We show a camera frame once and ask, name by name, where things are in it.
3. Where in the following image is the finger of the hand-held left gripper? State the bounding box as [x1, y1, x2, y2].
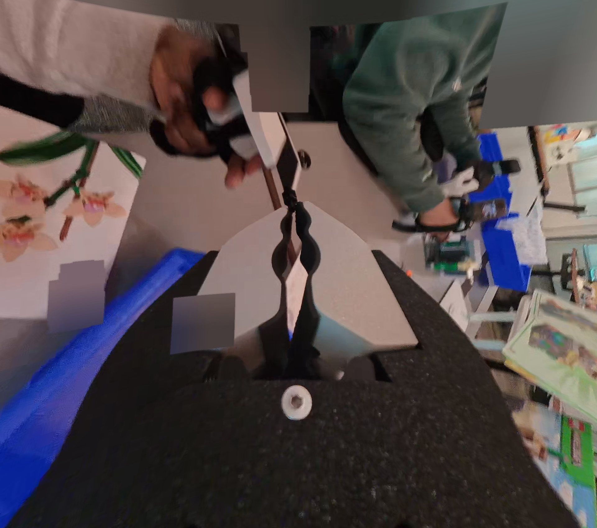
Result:
[232, 71, 277, 168]
[274, 113, 312, 201]

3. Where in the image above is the person's left hand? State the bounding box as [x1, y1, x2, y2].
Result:
[148, 25, 265, 191]

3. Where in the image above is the white printed sheet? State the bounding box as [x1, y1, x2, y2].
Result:
[508, 203, 546, 265]

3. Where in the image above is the green brick build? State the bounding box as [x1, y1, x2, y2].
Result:
[423, 236, 481, 276]

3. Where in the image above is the green toy box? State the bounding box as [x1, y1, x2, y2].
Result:
[513, 397, 597, 526]

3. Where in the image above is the white orchid print box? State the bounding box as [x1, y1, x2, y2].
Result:
[0, 105, 147, 321]

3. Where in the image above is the person's left forearm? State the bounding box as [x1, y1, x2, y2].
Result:
[0, 0, 175, 151]

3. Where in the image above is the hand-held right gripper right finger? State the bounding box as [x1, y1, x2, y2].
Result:
[293, 201, 419, 380]

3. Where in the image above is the blue plastic bin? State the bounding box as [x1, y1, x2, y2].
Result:
[0, 247, 208, 526]

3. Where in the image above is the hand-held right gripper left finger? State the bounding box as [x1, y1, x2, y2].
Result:
[200, 207, 294, 372]

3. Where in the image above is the pale green picture box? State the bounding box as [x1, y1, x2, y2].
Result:
[503, 289, 597, 426]

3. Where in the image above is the colourful wall picture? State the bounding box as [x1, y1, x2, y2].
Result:
[536, 123, 597, 165]

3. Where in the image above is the blue storage bin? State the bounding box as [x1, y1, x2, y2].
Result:
[468, 175, 512, 212]
[482, 213, 533, 292]
[477, 132, 503, 163]

